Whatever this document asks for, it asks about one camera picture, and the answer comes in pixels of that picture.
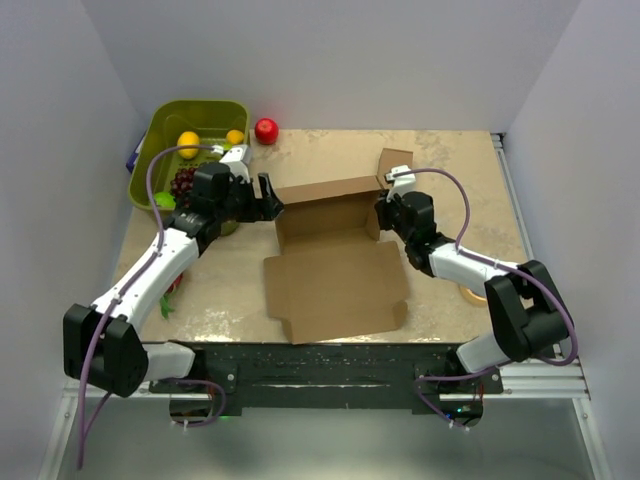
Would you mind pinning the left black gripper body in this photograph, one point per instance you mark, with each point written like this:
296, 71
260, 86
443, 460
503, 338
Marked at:
241, 204

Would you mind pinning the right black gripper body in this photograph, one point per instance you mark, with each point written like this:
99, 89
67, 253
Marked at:
390, 216

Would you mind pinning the brown cardboard box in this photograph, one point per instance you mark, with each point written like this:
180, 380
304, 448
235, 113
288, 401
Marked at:
333, 276

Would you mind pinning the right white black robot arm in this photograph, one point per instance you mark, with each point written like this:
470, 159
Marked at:
526, 310

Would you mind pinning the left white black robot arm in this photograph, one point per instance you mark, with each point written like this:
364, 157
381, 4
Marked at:
101, 341

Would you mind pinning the small closed cardboard box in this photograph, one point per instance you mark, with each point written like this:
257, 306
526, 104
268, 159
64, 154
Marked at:
390, 158

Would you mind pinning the dark purple grapes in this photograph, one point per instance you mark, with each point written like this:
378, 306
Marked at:
182, 183

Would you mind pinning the small orange fruit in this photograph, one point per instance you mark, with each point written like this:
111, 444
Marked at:
234, 137

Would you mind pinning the yellow lemon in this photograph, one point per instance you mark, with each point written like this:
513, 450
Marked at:
188, 143

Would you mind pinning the red apple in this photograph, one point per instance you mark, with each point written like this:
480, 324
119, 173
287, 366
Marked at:
266, 131

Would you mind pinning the green plastic basket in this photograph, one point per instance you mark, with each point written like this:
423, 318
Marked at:
211, 119

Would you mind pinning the blue white booklet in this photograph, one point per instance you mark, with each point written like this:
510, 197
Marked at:
134, 155

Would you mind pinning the masking tape roll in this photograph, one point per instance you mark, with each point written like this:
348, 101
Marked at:
471, 297

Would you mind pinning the pink dragon fruit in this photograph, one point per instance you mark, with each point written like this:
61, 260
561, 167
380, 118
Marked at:
166, 306

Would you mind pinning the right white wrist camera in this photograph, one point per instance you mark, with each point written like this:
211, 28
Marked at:
401, 180

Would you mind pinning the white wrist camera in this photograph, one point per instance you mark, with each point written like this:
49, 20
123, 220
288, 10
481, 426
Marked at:
401, 180
237, 159

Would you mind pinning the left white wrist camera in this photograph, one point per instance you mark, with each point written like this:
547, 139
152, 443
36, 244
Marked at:
237, 159

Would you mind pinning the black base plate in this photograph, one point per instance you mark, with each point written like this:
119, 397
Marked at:
229, 378

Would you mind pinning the aluminium frame rail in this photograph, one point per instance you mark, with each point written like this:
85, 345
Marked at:
534, 380

